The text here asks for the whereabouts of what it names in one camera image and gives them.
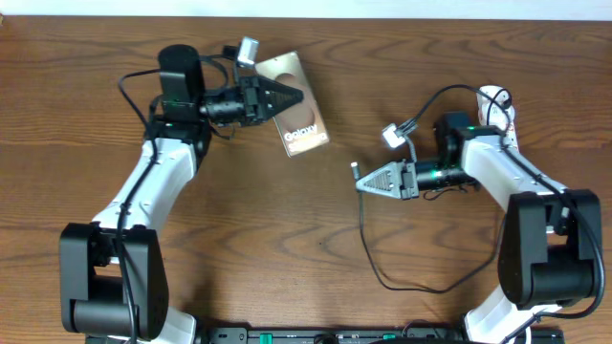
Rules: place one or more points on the white power strip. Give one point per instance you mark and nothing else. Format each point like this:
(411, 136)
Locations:
(499, 112)

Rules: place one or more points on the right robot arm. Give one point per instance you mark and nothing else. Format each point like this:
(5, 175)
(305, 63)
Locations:
(549, 255)

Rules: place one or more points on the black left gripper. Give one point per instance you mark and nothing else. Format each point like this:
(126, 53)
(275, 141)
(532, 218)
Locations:
(260, 91)

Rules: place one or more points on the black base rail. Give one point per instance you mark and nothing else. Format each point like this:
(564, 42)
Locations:
(419, 334)

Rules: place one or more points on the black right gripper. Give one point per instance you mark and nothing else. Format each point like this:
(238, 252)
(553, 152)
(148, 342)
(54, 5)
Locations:
(397, 190)

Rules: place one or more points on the Galaxy S25 Ultra smartphone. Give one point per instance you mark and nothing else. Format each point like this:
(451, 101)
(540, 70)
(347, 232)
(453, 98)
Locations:
(301, 127)

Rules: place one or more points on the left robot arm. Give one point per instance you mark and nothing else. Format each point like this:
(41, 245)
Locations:
(113, 286)

